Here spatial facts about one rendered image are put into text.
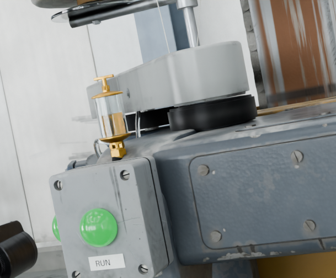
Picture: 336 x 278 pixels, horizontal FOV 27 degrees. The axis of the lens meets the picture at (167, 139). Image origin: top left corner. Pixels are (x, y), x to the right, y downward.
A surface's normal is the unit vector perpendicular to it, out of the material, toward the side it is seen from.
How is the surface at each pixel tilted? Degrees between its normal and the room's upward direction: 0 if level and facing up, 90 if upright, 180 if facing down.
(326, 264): 90
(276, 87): 90
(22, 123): 90
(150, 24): 90
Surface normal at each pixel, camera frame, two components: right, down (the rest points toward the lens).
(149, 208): 0.92, -0.15
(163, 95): -0.93, 0.19
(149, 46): -0.35, 0.11
